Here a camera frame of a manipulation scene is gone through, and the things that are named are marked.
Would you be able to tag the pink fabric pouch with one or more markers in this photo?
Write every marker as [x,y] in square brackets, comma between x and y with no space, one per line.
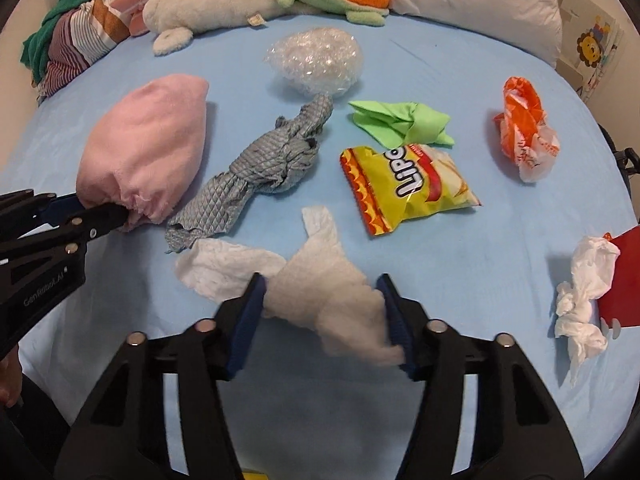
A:
[145,152]

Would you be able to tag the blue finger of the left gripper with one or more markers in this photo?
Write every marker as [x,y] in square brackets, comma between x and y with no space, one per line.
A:
[76,230]
[23,211]

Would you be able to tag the white tissue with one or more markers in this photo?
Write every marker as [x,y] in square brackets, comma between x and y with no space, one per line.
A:
[318,288]

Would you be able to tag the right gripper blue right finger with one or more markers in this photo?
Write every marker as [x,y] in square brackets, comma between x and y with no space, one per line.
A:
[397,325]

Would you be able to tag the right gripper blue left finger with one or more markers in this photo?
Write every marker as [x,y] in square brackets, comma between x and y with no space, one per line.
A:
[245,323]

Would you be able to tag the grey quilted cloth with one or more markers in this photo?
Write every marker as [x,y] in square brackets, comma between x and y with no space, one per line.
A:
[272,164]

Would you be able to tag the light blue bed sheet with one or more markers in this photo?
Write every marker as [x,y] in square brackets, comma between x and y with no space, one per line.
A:
[294,412]

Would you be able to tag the striped folded blanket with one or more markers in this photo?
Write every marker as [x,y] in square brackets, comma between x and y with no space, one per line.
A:
[81,38]

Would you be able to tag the green paper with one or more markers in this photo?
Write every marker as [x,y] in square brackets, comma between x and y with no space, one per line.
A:
[396,124]

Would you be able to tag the lion picture book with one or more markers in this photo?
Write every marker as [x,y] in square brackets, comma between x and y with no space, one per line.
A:
[590,40]

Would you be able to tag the red envelope packet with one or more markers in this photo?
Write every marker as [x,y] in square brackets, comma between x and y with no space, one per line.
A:
[619,307]

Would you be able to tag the person left hand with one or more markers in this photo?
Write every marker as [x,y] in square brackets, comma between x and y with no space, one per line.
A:
[10,378]

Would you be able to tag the white knotted plastic bag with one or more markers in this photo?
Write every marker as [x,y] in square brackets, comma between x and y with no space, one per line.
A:
[592,268]

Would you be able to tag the orange plastic bag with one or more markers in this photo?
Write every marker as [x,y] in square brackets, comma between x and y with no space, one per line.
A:
[525,137]

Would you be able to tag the white plush toy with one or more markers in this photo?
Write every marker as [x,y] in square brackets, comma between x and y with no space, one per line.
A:
[175,22]

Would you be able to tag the yellow chips bag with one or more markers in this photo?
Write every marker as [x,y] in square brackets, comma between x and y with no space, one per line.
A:
[410,182]

